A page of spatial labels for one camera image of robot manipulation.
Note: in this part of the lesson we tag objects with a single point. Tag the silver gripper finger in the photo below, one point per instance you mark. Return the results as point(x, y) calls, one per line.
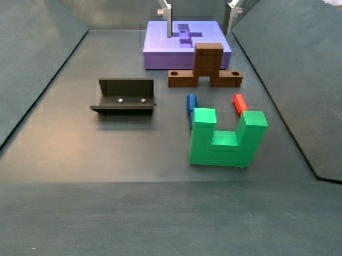
point(234, 11)
point(165, 11)

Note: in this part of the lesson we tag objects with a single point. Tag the green U-shaped block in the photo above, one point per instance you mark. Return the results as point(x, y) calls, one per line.
point(226, 148)

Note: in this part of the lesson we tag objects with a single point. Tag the purple board with cross slot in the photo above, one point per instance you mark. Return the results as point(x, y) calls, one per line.
point(173, 52)

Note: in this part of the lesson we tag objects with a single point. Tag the brown T-shaped block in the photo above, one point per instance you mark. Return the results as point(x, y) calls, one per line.
point(208, 59)

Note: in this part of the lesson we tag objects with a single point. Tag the red small bar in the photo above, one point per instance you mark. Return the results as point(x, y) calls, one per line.
point(240, 103)

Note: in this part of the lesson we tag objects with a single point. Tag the blue small bar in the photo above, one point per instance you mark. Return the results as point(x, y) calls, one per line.
point(192, 104)

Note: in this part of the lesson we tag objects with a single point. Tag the black angle bracket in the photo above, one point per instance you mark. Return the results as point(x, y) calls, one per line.
point(126, 95)

